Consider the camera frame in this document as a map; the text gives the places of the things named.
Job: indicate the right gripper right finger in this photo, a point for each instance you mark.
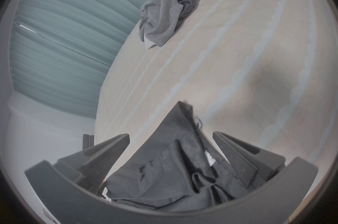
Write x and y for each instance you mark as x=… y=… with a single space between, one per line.
x=248 y=162

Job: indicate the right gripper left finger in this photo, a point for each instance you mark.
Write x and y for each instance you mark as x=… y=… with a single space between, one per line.
x=100 y=162

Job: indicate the black T-shirt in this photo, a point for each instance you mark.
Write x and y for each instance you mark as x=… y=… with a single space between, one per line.
x=169 y=164

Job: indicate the bed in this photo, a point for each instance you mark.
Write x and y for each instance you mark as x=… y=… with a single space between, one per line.
x=237 y=59

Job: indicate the pile of clothes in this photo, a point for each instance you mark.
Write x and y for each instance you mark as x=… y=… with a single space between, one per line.
x=163 y=14

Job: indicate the blue-green curtain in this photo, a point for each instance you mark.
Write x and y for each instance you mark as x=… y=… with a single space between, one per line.
x=87 y=1
x=58 y=80

